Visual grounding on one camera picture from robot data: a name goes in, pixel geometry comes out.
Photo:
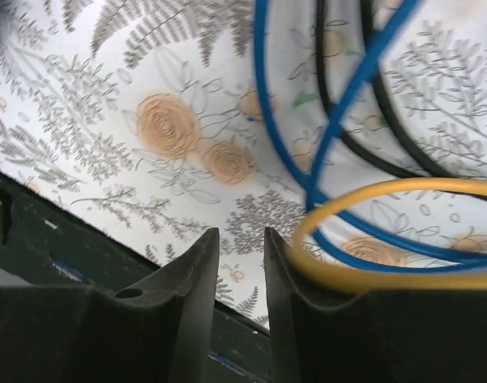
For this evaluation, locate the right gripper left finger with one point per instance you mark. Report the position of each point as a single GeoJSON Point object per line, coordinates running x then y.
{"type": "Point", "coordinates": [156, 330]}

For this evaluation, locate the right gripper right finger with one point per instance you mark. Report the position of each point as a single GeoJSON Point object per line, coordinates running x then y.
{"type": "Point", "coordinates": [320, 335]}

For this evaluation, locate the floral table mat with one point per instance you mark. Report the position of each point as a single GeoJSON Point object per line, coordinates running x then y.
{"type": "Point", "coordinates": [143, 118]}

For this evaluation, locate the black mounting base plate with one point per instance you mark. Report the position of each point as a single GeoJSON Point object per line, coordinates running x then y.
{"type": "Point", "coordinates": [45, 244]}

